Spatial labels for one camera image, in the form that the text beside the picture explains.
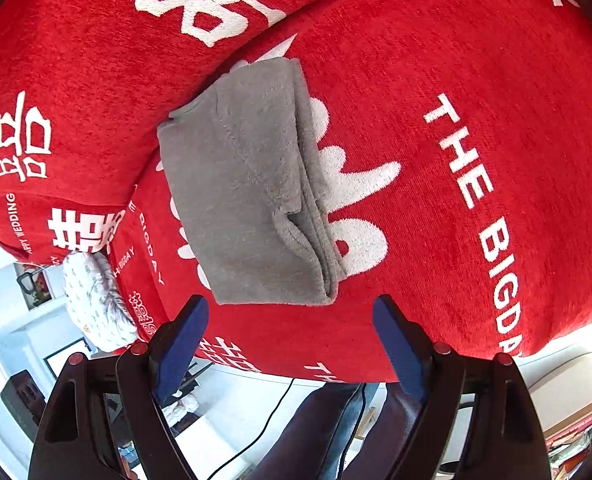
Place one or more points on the grey fleece garment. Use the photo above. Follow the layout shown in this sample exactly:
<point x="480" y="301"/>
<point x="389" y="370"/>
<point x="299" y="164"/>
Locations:
<point x="256" y="195"/>

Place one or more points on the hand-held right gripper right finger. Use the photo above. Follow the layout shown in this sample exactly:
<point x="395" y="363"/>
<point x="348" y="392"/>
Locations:
<point x="401" y="350"/>

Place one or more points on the black framed white board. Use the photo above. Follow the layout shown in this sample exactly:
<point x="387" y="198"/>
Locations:
<point x="68" y="357"/>

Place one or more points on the white patterned pillow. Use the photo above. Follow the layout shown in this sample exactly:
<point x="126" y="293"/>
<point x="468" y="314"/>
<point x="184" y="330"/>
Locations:
<point x="93" y="300"/>

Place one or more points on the black framed picture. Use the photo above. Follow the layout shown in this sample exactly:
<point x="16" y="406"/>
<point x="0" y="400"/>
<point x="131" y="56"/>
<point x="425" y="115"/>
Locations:
<point x="33" y="287"/>

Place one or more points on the person's dark trousers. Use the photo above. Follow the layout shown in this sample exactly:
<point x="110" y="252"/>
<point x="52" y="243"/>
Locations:
<point x="316" y="435"/>

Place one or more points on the dark brown speaker box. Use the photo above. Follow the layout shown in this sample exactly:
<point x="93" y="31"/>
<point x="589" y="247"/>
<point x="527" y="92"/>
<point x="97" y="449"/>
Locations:
<point x="23" y="402"/>

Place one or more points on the red printed blanket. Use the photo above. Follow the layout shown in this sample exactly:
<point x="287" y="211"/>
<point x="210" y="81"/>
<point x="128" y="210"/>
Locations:
<point x="466" y="170"/>

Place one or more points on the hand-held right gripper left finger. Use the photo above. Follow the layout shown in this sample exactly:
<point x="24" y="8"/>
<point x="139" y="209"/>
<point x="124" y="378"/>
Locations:
<point x="180" y="350"/>

